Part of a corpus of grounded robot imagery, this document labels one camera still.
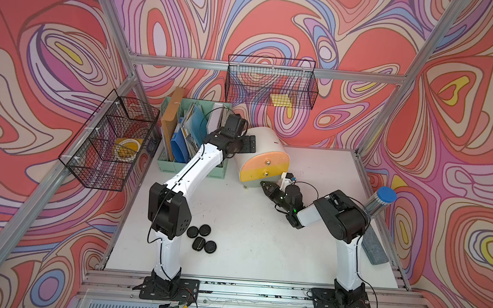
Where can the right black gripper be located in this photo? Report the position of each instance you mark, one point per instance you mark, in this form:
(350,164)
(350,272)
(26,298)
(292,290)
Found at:
(271,190)

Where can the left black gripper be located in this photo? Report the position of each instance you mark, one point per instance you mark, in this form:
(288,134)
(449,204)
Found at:
(245,139)

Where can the green bottom drawer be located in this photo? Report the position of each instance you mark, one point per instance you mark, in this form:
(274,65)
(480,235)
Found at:
(262,179)

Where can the yellow drawer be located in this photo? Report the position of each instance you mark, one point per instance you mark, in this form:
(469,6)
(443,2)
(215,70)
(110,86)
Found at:
(272,167)

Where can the white three-drawer cabinet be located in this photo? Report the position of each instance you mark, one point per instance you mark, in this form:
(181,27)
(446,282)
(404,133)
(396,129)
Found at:
(266,141)

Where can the black oblong earphone case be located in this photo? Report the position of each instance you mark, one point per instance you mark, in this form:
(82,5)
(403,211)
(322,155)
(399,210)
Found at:
(199,243)

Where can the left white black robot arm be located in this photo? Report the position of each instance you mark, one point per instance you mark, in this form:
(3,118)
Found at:
(168,208)

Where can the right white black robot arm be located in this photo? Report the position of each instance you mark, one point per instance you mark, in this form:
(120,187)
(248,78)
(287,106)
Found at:
(344,220)

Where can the white binder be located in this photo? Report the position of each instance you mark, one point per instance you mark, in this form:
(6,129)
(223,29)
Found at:
(215,117)

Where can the yellow sticky note pad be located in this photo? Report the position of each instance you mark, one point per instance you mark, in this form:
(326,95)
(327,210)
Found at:
(281,100)

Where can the teal folder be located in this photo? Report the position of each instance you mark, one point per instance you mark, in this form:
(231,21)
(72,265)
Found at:
(195,124)

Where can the green file organizer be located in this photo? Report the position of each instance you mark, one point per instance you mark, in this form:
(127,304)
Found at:
(172,166)

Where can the blue folder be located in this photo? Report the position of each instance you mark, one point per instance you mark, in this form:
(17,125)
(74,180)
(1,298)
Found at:
(178,146)

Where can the brown folder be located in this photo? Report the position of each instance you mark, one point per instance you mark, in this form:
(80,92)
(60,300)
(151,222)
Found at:
(170,118)

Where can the blue-capped clear tube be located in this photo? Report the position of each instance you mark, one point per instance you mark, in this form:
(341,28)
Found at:
(379,200)

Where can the yellow tape roll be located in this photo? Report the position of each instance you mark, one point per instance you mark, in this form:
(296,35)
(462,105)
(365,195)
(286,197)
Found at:
(126,149)

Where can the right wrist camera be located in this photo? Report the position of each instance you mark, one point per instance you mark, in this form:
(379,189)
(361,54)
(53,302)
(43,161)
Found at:
(287,179)

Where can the rear black wire basket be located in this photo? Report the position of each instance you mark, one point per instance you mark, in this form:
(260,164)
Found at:
(251,79)

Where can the black wire basket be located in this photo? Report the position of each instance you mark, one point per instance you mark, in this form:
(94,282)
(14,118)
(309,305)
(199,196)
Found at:
(89,156)
(251,79)

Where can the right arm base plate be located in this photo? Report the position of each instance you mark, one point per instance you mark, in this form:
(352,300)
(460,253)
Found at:
(331,298)

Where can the left black wire basket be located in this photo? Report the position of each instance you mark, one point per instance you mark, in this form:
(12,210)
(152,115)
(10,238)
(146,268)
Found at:
(89,156)

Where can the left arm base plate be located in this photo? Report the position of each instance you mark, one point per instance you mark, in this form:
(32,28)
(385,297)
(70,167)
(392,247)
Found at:
(170,289)

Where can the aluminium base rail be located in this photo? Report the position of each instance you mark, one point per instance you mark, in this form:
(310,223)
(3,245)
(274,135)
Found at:
(118,289)

